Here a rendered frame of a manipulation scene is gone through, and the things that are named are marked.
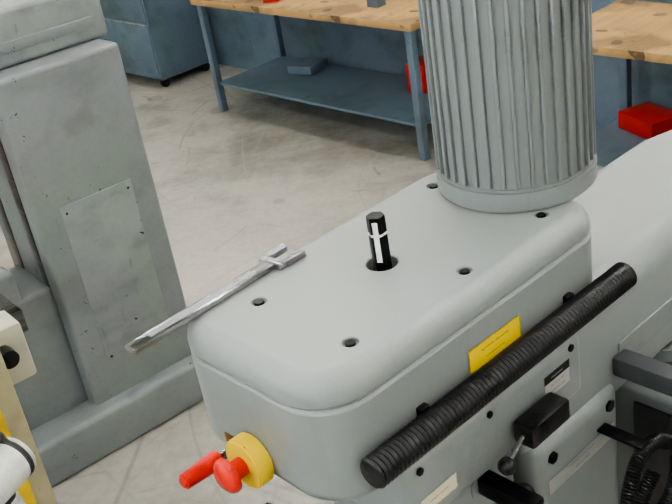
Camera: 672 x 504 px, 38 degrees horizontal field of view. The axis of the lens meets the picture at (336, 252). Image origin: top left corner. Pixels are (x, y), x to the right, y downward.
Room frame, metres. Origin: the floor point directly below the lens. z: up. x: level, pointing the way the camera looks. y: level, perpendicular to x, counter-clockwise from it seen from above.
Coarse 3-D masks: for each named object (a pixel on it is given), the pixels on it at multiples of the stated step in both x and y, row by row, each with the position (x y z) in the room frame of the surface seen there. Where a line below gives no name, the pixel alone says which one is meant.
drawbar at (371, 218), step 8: (368, 216) 0.98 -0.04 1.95; (376, 216) 0.98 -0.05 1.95; (384, 216) 0.98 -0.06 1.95; (368, 224) 0.98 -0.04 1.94; (384, 224) 0.97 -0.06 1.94; (384, 240) 0.97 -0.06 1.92; (384, 248) 0.97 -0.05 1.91; (376, 256) 0.97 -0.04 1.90; (384, 256) 0.97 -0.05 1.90; (376, 264) 0.97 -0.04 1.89; (384, 264) 0.97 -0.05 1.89
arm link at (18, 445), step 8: (0, 432) 1.33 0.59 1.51; (0, 440) 1.32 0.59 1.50; (8, 440) 1.33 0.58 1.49; (16, 440) 1.33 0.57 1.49; (16, 448) 1.31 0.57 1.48; (24, 448) 1.32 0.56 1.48; (24, 456) 1.31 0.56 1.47; (32, 456) 1.32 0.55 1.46; (32, 464) 1.31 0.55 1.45; (32, 472) 1.31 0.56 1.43
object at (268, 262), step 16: (272, 256) 1.03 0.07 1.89; (288, 256) 1.02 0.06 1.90; (304, 256) 1.03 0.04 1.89; (256, 272) 0.99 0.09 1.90; (224, 288) 0.97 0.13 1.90; (240, 288) 0.97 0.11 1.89; (192, 304) 0.95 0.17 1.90; (208, 304) 0.94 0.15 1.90; (176, 320) 0.92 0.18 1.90; (144, 336) 0.90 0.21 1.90; (160, 336) 0.89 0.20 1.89
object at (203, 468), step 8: (224, 448) 0.93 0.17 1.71; (208, 456) 0.92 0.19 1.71; (216, 456) 0.91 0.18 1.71; (224, 456) 0.92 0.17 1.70; (200, 464) 0.90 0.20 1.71; (208, 464) 0.91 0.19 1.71; (184, 472) 0.90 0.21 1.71; (192, 472) 0.89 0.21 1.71; (200, 472) 0.90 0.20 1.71; (208, 472) 0.90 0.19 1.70; (184, 480) 0.89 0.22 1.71; (192, 480) 0.89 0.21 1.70; (200, 480) 0.89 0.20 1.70
